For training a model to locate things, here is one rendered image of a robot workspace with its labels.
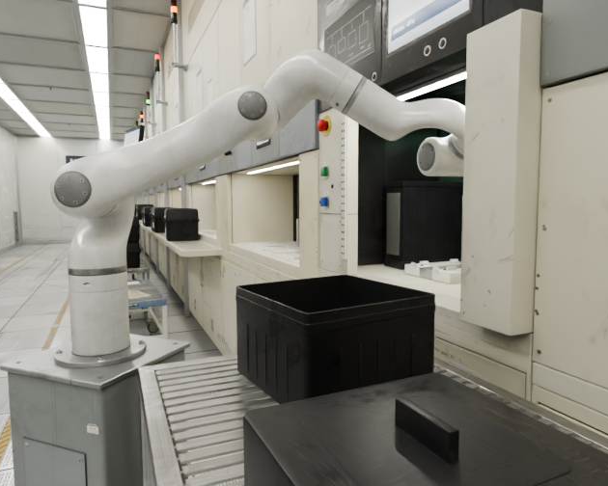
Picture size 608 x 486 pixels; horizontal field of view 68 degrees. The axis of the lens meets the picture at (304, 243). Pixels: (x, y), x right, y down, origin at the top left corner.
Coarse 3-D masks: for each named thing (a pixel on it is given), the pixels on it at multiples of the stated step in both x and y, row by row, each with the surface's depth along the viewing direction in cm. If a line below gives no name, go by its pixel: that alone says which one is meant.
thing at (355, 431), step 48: (384, 384) 58; (432, 384) 58; (288, 432) 46; (336, 432) 46; (384, 432) 46; (432, 432) 42; (480, 432) 46; (528, 432) 46; (288, 480) 39; (336, 480) 38; (384, 480) 38; (432, 480) 38; (480, 480) 38; (528, 480) 38; (576, 480) 38
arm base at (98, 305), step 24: (72, 288) 96; (96, 288) 95; (120, 288) 99; (72, 312) 97; (96, 312) 96; (120, 312) 99; (72, 336) 98; (96, 336) 96; (120, 336) 99; (72, 360) 95; (96, 360) 95; (120, 360) 96
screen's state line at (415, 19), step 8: (440, 0) 96; (448, 0) 93; (456, 0) 91; (424, 8) 101; (432, 8) 98; (440, 8) 96; (448, 8) 94; (408, 16) 106; (416, 16) 103; (424, 16) 101; (432, 16) 98; (400, 24) 109; (408, 24) 106; (416, 24) 103; (392, 32) 112; (400, 32) 109; (392, 40) 112
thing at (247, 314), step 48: (240, 288) 87; (288, 288) 96; (336, 288) 102; (384, 288) 92; (240, 336) 88; (288, 336) 72; (336, 336) 69; (384, 336) 75; (432, 336) 81; (288, 384) 72; (336, 384) 70
